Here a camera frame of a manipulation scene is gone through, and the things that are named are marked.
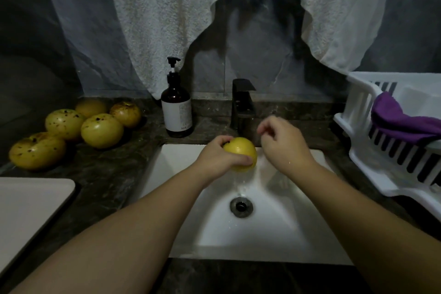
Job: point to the beige plastic tray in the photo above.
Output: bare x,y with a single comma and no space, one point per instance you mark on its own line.
27,218

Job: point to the purple cloth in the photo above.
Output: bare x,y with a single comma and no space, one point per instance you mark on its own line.
403,121

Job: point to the person's left hand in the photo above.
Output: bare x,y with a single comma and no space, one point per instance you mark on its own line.
215,159

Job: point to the person's left forearm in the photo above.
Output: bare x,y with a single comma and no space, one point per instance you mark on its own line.
103,245

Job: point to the person's right hand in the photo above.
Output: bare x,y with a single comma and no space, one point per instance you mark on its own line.
286,144

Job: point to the spotted yellow apple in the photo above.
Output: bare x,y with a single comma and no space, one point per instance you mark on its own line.
241,150

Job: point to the black faucet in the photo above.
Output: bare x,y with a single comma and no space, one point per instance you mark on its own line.
241,101

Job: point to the dark soap pump bottle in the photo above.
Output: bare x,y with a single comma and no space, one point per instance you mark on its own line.
176,105

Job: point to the white plastic basket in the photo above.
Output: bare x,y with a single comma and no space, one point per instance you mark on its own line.
358,111

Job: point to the person's right forearm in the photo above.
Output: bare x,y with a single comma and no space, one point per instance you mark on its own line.
372,221

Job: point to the metal sink drain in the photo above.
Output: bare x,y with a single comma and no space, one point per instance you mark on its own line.
241,206

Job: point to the group of yellow apples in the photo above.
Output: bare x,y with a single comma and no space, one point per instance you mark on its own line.
102,130

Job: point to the white sink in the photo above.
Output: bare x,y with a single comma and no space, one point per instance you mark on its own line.
296,228

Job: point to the white hanging towel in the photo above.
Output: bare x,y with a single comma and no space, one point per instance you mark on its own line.
158,15

